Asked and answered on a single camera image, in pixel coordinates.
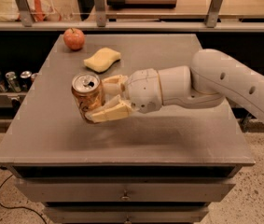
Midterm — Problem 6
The orange soda can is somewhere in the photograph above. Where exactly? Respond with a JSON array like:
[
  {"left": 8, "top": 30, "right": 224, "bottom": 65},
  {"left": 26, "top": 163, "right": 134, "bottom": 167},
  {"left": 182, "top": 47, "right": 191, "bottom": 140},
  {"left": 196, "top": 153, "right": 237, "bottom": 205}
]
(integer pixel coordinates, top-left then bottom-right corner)
[{"left": 71, "top": 73, "right": 104, "bottom": 122}]

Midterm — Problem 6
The yellow sponge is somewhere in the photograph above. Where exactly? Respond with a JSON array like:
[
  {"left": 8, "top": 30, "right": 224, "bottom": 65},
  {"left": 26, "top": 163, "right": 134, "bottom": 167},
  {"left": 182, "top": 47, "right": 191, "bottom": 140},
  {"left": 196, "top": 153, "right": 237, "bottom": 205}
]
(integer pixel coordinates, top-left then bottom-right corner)
[{"left": 84, "top": 48, "right": 121, "bottom": 73}]

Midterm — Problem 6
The red can on shelf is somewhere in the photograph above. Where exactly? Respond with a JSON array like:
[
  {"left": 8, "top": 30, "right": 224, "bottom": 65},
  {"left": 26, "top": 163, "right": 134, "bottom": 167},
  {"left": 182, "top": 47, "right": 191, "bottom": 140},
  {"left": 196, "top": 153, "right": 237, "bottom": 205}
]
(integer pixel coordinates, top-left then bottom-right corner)
[{"left": 31, "top": 73, "right": 38, "bottom": 83}]

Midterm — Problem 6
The grey bracket post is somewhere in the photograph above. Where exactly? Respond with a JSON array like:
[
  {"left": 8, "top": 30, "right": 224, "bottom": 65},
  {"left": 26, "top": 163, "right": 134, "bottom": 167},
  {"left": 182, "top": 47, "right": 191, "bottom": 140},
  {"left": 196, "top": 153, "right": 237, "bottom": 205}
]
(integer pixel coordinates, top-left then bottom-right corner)
[
  {"left": 94, "top": 0, "right": 106, "bottom": 27},
  {"left": 204, "top": 0, "right": 223, "bottom": 28},
  {"left": 15, "top": 0, "right": 35, "bottom": 27}
]

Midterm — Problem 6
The black floor cable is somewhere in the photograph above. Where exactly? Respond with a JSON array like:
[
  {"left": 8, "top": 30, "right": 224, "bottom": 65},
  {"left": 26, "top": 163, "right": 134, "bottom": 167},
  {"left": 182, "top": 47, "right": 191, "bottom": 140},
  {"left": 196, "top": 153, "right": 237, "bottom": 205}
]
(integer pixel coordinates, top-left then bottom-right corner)
[{"left": 0, "top": 162, "right": 49, "bottom": 224}]

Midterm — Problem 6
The drawer with knob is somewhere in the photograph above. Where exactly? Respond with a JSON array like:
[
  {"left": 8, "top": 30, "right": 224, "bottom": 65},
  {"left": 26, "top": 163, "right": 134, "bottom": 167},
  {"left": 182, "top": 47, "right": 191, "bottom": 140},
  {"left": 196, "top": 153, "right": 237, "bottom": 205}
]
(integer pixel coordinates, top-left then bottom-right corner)
[
  {"left": 44, "top": 206, "right": 209, "bottom": 224},
  {"left": 15, "top": 179, "right": 235, "bottom": 203}
]

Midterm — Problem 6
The upper drawer with knob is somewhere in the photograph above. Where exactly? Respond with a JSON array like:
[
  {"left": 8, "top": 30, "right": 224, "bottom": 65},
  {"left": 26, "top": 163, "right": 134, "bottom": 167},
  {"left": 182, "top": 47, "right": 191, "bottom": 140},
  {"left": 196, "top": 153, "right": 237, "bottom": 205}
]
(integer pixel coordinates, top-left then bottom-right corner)
[{"left": 15, "top": 179, "right": 235, "bottom": 203}]

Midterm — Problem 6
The grey middle bracket post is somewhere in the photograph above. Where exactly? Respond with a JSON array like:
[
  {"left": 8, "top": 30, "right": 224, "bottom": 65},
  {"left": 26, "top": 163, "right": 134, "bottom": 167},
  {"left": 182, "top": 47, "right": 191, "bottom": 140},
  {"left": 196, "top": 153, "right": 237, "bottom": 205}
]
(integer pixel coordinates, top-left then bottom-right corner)
[{"left": 94, "top": 0, "right": 106, "bottom": 27}]

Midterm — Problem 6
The grey left bracket post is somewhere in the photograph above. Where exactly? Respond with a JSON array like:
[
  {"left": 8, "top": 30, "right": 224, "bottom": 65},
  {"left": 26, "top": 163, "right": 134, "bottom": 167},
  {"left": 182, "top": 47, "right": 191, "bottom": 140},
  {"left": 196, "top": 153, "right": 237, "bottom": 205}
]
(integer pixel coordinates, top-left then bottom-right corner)
[{"left": 15, "top": 0, "right": 35, "bottom": 27}]

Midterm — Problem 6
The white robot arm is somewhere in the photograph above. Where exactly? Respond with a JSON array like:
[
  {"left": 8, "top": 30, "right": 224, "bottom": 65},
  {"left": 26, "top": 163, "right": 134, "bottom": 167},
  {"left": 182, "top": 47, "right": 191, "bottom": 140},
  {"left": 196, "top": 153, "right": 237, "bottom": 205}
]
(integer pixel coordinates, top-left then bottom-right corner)
[{"left": 86, "top": 49, "right": 264, "bottom": 123}]

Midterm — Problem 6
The grey right bracket post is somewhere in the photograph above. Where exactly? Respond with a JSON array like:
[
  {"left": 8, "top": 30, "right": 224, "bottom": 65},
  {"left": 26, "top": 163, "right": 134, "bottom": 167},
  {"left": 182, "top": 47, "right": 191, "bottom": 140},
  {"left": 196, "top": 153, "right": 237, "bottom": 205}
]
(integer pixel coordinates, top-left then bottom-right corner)
[{"left": 204, "top": 0, "right": 223, "bottom": 28}]

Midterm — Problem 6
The lower drawer with knob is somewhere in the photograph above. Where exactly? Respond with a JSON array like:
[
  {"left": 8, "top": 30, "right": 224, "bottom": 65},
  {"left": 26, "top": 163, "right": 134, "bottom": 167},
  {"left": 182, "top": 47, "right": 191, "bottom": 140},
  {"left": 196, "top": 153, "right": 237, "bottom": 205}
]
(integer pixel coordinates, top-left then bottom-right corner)
[{"left": 44, "top": 206, "right": 209, "bottom": 224}]

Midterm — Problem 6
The green silver can on shelf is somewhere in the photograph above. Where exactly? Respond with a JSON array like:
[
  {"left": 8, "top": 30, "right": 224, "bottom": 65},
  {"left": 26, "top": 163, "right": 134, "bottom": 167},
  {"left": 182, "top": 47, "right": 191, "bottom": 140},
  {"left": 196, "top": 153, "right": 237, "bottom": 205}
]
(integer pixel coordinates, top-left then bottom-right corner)
[{"left": 6, "top": 71, "right": 21, "bottom": 92}]

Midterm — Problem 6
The white plastic bag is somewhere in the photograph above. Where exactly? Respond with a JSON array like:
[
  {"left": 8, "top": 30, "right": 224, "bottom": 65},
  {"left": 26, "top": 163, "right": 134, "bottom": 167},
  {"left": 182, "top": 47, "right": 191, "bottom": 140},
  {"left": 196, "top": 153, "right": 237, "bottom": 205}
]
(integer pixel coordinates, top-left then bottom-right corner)
[{"left": 0, "top": 0, "right": 53, "bottom": 21}]

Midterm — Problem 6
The grey drawer cabinet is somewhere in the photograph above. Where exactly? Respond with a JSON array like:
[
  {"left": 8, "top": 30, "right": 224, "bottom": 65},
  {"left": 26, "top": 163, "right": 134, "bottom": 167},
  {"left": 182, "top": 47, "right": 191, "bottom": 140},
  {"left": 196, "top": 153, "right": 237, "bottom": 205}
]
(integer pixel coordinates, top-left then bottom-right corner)
[{"left": 0, "top": 33, "right": 257, "bottom": 224}]

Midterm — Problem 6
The dark can on shelf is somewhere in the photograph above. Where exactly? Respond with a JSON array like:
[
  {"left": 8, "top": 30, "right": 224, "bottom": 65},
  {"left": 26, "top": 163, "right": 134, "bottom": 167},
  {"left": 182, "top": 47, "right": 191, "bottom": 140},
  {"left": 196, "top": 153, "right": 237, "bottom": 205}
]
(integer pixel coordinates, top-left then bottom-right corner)
[{"left": 20, "top": 71, "right": 32, "bottom": 91}]

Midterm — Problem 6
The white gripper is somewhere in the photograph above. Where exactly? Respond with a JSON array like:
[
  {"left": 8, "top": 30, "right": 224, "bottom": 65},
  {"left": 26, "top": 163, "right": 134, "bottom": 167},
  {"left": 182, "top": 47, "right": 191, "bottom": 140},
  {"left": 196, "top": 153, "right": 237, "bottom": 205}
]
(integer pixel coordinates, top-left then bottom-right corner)
[{"left": 85, "top": 69, "right": 162, "bottom": 123}]

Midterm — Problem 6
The red apple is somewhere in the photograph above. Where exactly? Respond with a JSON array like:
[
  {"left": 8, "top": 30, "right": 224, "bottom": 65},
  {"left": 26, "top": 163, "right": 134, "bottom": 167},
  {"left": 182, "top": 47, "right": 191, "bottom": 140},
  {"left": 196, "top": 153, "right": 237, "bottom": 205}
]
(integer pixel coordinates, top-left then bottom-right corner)
[{"left": 63, "top": 28, "right": 85, "bottom": 50}]

